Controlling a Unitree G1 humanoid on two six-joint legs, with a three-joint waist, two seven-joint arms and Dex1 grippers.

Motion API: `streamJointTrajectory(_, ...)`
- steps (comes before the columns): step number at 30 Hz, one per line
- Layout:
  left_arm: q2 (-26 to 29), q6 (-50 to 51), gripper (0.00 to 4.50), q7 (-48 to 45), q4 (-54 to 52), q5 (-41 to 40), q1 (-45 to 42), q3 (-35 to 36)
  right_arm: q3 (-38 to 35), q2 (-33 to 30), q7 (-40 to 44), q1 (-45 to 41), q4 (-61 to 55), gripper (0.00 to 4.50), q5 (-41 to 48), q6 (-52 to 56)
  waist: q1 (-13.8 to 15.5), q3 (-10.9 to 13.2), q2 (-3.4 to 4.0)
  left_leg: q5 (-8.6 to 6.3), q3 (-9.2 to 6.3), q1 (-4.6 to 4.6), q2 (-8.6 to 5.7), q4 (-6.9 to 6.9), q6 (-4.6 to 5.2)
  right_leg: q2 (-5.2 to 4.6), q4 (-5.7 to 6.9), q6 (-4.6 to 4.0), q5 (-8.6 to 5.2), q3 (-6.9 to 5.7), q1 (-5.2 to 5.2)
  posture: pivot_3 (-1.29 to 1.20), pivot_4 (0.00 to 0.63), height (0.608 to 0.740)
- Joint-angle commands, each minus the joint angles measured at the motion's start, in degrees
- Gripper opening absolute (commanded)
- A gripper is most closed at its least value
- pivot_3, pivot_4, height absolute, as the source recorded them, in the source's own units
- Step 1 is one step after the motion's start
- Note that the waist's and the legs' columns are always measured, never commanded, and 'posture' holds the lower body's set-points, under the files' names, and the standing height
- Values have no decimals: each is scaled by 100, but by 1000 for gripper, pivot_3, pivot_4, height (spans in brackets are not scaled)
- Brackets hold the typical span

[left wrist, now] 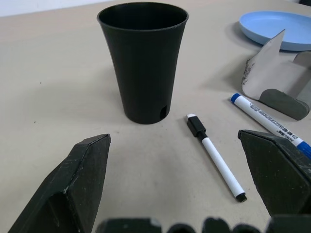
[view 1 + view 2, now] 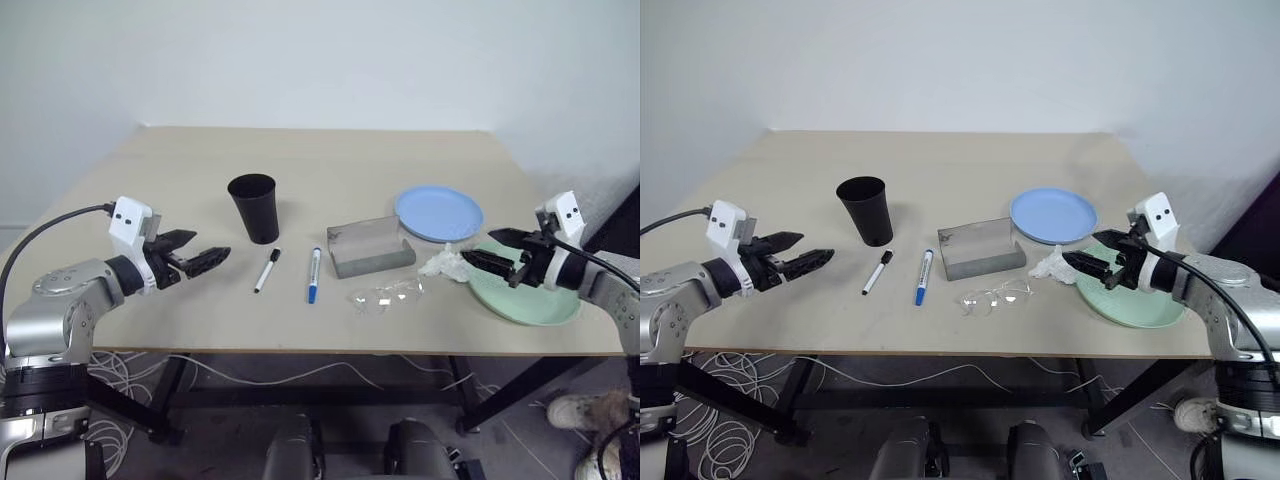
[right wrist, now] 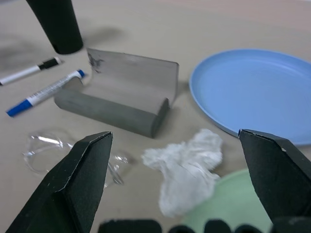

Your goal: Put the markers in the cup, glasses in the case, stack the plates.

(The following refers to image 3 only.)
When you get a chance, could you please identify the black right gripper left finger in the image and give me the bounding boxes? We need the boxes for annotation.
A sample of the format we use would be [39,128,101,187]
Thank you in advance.
[5,131,114,233]

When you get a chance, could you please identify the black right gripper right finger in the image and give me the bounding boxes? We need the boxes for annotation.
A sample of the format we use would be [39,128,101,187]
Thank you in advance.
[238,128,311,225]

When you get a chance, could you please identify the green plastic plate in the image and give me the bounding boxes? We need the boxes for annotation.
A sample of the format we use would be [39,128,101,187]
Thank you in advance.
[181,168,273,233]

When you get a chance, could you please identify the blue plastic plate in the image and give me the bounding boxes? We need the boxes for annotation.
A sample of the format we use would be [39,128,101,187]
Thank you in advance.
[189,49,311,146]

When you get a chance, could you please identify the crumpled white tissue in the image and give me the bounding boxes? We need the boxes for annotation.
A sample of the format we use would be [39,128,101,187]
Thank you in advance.
[140,128,224,218]

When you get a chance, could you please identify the blue whiteboard marker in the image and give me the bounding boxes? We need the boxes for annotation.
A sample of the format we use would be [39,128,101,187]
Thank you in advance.
[5,69,86,118]

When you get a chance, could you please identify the grey L-shaped foam block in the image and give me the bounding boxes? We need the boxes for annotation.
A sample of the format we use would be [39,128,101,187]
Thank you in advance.
[53,47,180,139]

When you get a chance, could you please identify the black whiteboard marker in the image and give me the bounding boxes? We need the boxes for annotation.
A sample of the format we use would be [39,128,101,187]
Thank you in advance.
[0,56,62,86]

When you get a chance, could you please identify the black pen holder cup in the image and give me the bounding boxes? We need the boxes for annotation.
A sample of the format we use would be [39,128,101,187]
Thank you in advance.
[25,0,84,55]

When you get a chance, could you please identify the clear frame glasses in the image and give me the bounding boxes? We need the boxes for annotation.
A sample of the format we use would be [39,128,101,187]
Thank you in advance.
[22,128,138,186]

